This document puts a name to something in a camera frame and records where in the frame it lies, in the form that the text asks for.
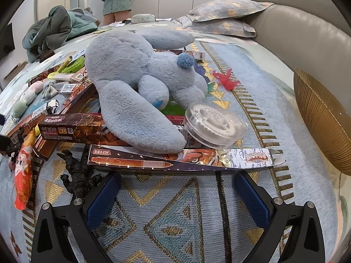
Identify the pale green squishy toy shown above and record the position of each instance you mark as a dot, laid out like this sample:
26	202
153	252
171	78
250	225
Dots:
19	106

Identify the dark blue plastic figure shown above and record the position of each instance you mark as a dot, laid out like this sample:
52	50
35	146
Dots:
199	68

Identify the orange fish toy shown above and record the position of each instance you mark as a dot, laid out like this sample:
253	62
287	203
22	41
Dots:
23	175

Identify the grey pouch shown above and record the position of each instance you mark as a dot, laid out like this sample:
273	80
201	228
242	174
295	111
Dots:
143	18

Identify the pile of green clothes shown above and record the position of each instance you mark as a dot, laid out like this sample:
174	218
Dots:
52	30

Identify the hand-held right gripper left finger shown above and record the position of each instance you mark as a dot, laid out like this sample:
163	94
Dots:
102	201

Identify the green plastic toy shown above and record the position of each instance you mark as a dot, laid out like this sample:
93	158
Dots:
74	65

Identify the clear round gear case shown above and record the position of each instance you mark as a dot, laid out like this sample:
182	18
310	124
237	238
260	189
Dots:
214	123

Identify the brown printed pen box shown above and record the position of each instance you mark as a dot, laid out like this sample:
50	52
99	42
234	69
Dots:
76	128

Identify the red plastic figure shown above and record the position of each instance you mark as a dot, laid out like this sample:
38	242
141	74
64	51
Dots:
226	81

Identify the small white box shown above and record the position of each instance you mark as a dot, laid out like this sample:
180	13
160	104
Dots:
198	55

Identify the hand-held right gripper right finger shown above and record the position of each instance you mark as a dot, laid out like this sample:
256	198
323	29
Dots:
253	201

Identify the beige padded headboard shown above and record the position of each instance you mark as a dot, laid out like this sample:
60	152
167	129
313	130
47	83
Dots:
301	27

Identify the black wall screen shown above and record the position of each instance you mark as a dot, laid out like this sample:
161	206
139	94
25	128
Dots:
6	42

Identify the long printed pen box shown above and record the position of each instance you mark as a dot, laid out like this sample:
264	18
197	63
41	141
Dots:
137	160

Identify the black dinosaur figure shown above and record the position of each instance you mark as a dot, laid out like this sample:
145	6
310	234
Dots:
78	172

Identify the grey patterned pillow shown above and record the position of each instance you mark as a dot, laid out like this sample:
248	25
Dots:
230	9
219	28

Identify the patterned blue blanket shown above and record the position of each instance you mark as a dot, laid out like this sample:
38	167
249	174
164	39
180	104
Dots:
178	211

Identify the teal plastic figure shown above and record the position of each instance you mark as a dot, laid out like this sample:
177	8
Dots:
210	87

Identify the gold ribbed basket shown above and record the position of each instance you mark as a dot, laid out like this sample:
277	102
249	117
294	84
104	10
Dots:
320	115

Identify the white squishy toy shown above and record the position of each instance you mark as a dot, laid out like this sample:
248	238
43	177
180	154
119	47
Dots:
28	97

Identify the green plastic figure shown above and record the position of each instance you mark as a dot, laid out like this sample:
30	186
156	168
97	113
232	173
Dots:
174	109

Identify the pink squishy toy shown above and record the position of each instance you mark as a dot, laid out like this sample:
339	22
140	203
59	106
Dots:
36	87

